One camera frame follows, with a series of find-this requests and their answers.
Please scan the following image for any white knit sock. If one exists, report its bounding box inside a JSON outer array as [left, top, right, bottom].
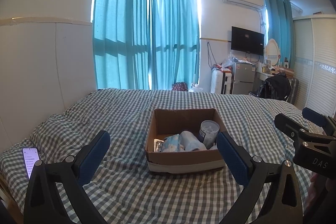
[[180, 131, 207, 152]]

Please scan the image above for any blue tissue pack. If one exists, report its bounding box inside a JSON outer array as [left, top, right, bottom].
[[161, 134, 185, 152]]

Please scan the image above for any person right hand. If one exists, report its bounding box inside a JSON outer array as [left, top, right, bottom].
[[304, 172, 329, 214]]

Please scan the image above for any smartphone with lit screen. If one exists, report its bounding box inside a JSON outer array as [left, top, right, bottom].
[[22, 148, 40, 178]]

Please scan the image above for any black backpack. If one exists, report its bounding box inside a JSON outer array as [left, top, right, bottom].
[[257, 73, 291, 101]]

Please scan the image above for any small silver refrigerator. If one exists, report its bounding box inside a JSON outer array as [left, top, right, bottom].
[[231, 62, 256, 95]]

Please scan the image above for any oval white mirror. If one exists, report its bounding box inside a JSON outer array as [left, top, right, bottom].
[[265, 39, 280, 66]]

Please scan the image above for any white wardrobe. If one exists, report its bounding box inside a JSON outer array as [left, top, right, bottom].
[[294, 14, 335, 117]]

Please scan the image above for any clear cylindrical jar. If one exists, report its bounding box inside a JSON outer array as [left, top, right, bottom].
[[198, 120, 220, 149]]

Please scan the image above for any white suitcase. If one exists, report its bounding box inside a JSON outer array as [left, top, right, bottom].
[[210, 69, 232, 94]]

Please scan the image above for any teal curtain far window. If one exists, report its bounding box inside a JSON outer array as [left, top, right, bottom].
[[264, 0, 295, 69]]

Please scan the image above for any brown cardboard box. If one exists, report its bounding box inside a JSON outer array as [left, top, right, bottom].
[[145, 109, 226, 174]]

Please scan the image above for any red patterned bag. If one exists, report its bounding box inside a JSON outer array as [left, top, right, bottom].
[[172, 82, 189, 92]]

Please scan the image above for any teal curtain right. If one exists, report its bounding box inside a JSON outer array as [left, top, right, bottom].
[[149, 0, 201, 90]]

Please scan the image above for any teal curtain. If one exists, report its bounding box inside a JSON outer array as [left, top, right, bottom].
[[149, 0, 201, 90], [92, 0, 149, 89]]

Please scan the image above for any teal curtain left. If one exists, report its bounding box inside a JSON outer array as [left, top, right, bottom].
[[92, 0, 149, 89]]

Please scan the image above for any black wall television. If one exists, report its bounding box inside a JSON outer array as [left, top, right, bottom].
[[231, 26, 264, 56]]

